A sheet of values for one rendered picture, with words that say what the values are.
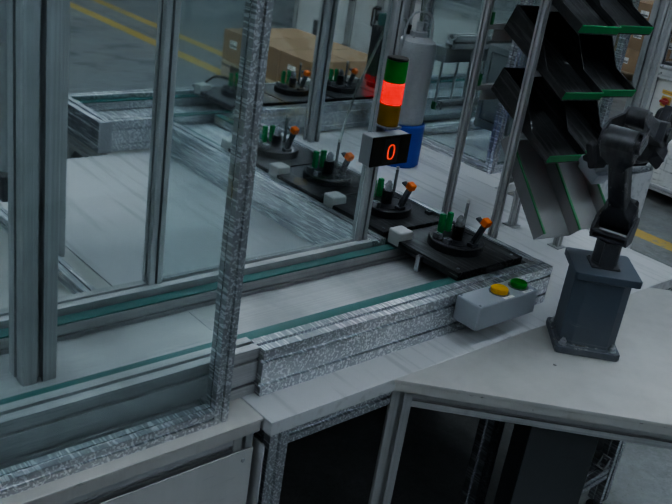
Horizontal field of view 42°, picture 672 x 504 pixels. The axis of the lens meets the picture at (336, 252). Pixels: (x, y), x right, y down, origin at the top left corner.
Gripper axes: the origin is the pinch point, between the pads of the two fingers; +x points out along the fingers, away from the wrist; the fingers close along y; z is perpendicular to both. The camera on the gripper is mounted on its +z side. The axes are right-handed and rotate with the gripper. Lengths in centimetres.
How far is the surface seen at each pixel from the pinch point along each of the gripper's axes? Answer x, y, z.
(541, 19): 6.3, 10.3, 33.7
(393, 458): 5, 63, -62
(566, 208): 18.2, -5.8, -12.1
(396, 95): 13, 50, 16
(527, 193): 18.9, 6.8, -7.4
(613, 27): -3.8, -2.8, 30.1
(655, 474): 60, -83, -108
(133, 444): -8, 122, -45
